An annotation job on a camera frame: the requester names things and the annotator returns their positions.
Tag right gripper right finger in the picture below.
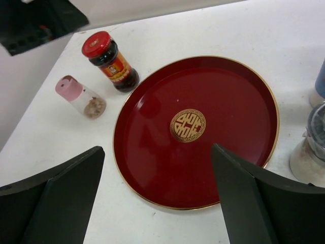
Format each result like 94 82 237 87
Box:
211 144 324 243

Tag red lid chili sauce jar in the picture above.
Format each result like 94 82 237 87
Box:
81 31 140 93

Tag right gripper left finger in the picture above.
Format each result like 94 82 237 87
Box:
1 146 105 243

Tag red round tray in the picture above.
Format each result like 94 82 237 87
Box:
113 56 280 210

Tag black top grinder bottle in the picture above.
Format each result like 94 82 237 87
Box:
289 102 324 187

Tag pink lid spice shaker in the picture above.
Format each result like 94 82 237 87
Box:
55 75 106 119

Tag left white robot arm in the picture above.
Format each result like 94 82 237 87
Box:
1 0 89 56

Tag silver lid tall jar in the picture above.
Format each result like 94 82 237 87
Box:
309 61 325 108

